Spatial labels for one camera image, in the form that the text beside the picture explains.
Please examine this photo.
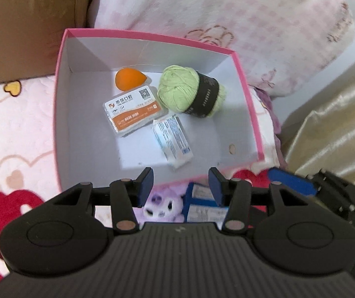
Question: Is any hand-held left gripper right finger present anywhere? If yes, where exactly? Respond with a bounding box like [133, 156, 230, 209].
[208, 167, 313, 233]

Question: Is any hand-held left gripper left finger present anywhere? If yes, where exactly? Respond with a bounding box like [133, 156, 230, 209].
[53, 167, 154, 233]

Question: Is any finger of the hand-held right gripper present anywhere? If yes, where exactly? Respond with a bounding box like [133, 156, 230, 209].
[267, 168, 318, 196]

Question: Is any purple plush toy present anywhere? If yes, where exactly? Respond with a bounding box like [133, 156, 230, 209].
[132, 182, 190, 224]

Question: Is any blue packet with white labels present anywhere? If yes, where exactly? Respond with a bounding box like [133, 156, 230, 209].
[184, 182, 231, 224]

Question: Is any small white blue-print box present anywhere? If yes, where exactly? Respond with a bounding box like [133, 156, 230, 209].
[152, 115, 194, 170]

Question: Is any orange white tissue pack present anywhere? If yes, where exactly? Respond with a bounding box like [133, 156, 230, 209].
[103, 84, 168, 139]

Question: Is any pink cardboard box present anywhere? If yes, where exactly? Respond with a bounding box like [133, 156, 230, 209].
[54, 28, 266, 193]

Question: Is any orange makeup sponge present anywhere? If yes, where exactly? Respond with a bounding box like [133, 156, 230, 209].
[115, 68, 150, 91]

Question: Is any purple frilled cloth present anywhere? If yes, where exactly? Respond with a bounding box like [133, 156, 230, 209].
[255, 87, 286, 168]

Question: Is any gold curtain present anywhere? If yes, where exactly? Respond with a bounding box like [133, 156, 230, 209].
[281, 59, 355, 199]

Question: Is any green yarn ball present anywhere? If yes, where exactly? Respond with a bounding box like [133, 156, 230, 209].
[157, 65, 228, 119]

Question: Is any red bear printed blanket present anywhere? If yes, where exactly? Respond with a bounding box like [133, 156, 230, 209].
[0, 76, 286, 289]

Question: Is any pink checked pillow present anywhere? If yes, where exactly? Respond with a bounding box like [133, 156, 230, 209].
[87, 0, 355, 100]

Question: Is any brown pillow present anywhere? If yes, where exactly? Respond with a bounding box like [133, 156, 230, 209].
[0, 0, 94, 89]

